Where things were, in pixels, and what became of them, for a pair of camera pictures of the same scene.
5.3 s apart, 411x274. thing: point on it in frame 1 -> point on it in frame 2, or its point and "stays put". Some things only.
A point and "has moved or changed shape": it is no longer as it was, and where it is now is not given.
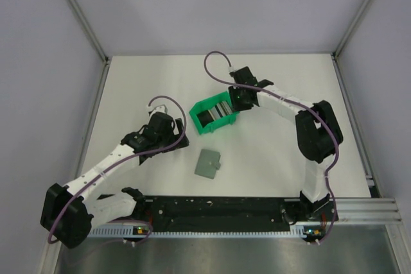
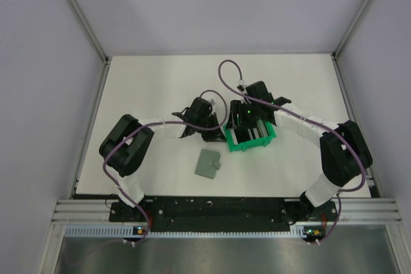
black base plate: (228, 212) stays put
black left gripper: (174, 138) -> (215, 135)
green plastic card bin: (204, 121) has moved or changed shape
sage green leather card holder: (208, 163) stays put
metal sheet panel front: (350, 248) stays put
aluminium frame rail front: (370, 210) stays put
